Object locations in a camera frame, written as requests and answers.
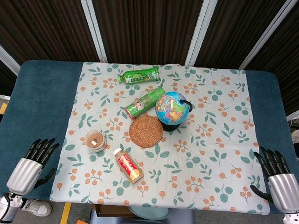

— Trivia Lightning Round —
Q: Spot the pale green round plate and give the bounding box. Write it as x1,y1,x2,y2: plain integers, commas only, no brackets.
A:
128,205,170,221

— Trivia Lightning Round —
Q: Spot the white shoe with dark trouser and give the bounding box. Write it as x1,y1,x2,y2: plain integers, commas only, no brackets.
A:
290,128,299,144

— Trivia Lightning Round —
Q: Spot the floral printed tablecloth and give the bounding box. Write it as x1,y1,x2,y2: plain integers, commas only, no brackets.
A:
48,59,277,215

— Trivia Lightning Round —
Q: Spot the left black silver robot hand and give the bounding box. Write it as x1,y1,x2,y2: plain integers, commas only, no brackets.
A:
6,136,60,196

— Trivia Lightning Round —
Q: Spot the juice bottle with red label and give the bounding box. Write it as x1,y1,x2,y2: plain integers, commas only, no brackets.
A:
111,147,145,186

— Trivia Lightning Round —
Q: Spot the clear plastic snack jar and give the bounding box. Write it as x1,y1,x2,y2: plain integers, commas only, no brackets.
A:
83,129,109,153

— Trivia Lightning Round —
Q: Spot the brown cardboard box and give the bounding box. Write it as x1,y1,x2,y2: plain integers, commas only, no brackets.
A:
90,203,136,219

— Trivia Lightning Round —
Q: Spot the teal blue table cover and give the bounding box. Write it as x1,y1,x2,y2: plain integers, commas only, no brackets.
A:
0,57,299,216

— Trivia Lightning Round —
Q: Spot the green tea bottle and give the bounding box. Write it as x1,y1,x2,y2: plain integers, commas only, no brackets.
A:
117,65,161,86

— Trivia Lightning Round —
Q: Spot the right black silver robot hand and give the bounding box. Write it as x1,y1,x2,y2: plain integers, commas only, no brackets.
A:
248,145,299,215

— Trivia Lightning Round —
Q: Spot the white sneaker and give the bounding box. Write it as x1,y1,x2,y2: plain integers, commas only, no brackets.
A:
20,198,54,218

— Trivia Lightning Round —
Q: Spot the blue globe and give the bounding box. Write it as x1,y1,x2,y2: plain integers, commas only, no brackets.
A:
154,91,193,134

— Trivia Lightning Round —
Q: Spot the round woven rattan coaster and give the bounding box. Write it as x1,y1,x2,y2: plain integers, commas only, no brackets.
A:
128,112,160,150

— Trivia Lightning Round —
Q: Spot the green chips canister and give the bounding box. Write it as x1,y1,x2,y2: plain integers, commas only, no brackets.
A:
124,85,166,122

